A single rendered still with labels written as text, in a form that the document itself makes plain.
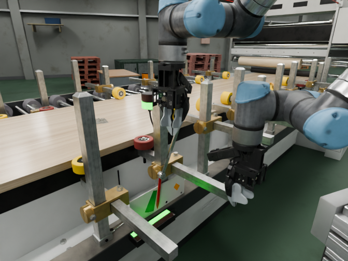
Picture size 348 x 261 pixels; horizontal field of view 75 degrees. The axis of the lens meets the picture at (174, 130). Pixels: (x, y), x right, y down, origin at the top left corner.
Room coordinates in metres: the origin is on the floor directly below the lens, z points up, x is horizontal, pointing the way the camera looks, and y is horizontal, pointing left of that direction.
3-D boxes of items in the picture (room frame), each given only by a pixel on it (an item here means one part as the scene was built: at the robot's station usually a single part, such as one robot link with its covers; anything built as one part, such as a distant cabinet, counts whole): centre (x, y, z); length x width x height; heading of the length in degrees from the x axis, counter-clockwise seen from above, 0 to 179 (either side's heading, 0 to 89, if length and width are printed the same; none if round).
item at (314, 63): (1.97, -1.18, 0.91); 0.04 x 0.04 x 0.48; 46
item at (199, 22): (0.56, -0.06, 1.32); 0.11 x 0.11 x 0.08; 31
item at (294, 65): (1.61, -0.83, 0.92); 0.04 x 0.04 x 0.48; 46
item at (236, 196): (0.53, -0.18, 0.86); 0.06 x 0.03 x 0.09; 46
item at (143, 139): (0.85, 0.12, 0.85); 0.08 x 0.08 x 0.11
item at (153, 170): (0.74, 0.03, 0.85); 0.14 x 0.06 x 0.05; 136
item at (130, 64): (9.57, 1.44, 0.34); 1.71 x 1.60 x 0.67; 111
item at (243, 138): (0.55, -0.19, 1.05); 0.08 x 0.08 x 0.05
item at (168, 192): (0.68, 0.05, 0.75); 0.26 x 0.01 x 0.10; 136
